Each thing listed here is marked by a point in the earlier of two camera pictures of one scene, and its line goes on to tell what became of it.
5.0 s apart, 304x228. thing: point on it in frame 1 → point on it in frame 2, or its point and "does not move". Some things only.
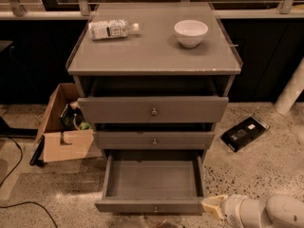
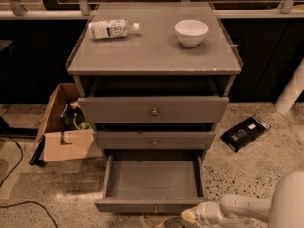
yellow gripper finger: [214, 205] → [190, 215]
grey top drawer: [153, 109] does not move
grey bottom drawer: [152, 181] does not move
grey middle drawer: [154, 140] does not move
